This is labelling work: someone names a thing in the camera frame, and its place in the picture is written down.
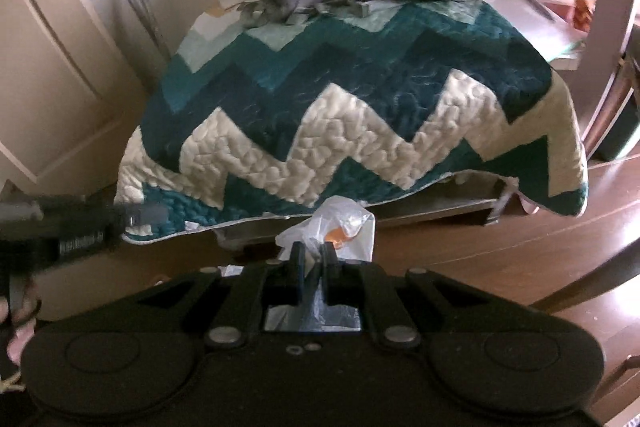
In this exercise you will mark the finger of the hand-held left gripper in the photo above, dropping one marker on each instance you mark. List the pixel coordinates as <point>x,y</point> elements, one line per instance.
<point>147,213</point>

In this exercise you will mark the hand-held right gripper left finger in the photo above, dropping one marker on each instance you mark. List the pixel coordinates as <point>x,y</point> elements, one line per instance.
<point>298,274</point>

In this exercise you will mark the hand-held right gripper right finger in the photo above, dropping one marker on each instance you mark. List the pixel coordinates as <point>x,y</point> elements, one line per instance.
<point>329,274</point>

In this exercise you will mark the white plastic bag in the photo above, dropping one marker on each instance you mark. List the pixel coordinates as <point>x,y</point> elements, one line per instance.
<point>352,239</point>

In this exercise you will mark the person's left hand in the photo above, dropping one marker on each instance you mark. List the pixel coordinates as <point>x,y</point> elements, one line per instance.
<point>22,332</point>

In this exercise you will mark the white paper scrap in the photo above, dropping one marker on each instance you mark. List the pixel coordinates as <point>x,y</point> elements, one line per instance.
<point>232,270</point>

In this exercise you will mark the teal white zigzag quilt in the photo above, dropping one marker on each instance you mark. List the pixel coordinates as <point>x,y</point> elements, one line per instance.
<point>350,107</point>

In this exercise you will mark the beige wardrobe door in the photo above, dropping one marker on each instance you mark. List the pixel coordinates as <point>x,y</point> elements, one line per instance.
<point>50,57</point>

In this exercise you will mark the loose white papers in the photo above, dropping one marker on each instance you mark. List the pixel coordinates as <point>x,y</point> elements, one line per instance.
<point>225,7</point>

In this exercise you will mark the white paper pad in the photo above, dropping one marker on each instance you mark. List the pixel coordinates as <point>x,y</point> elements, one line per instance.
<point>530,24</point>

